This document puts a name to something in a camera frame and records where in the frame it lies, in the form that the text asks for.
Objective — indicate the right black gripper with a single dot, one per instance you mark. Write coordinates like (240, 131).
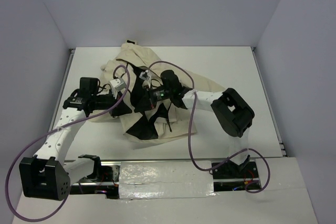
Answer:
(150, 95)

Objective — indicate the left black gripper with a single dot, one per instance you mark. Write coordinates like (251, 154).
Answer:
(121, 109)

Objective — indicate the beige jacket black lining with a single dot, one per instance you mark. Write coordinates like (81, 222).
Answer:
(165, 122)

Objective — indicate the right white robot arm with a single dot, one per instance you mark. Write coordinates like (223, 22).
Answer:
(234, 115)

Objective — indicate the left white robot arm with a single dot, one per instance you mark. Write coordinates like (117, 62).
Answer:
(45, 175)

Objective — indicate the silver tape sheet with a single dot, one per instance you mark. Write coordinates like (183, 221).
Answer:
(163, 180)

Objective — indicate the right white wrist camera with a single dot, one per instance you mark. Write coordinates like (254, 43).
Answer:
(146, 77)

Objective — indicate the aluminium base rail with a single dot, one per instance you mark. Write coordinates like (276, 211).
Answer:
(107, 184)

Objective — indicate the right table edge rail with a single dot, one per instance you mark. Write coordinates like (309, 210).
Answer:
(281, 144)

